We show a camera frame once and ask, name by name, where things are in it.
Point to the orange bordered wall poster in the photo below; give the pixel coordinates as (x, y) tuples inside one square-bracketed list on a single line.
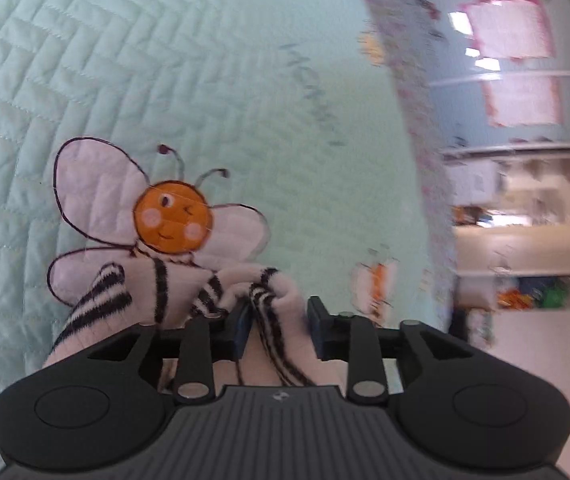
[(522, 100)]

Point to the white shelf unit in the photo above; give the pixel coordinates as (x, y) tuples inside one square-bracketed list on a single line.
[(530, 245)]

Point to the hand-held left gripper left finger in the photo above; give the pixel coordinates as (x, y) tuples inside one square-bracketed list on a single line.
[(241, 334)]

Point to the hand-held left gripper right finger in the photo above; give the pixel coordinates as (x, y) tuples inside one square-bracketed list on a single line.
[(316, 331)]

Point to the mint bee print bedspread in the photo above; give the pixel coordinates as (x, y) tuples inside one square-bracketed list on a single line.
[(190, 85)]

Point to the purple heart print bedsheet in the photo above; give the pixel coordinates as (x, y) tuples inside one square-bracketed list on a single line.
[(415, 110)]

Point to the cream black striped sweater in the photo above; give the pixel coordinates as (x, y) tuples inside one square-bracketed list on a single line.
[(180, 285)]

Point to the pink bordered wall poster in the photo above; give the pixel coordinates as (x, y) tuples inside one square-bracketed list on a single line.
[(507, 27)]

